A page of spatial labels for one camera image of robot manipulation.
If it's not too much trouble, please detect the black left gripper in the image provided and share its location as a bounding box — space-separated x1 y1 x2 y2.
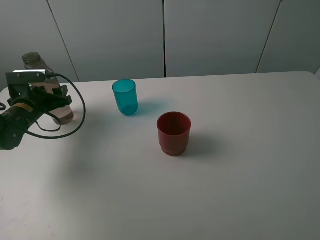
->
6 83 72 118

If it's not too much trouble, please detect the translucent brown water bottle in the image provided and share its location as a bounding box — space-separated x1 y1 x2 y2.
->
21 51 75 125

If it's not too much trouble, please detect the teal transparent plastic cup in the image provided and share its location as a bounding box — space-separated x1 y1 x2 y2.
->
112 79 138 116

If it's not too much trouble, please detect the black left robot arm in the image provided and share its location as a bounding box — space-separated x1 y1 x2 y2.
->
0 84 72 150

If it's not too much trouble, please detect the red plastic cup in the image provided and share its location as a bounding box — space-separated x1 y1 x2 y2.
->
156 111 192 157

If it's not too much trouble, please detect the black camera cable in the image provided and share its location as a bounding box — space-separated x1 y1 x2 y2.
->
0 72 87 140

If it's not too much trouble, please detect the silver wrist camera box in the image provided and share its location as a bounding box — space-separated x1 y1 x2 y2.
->
5 69 56 85

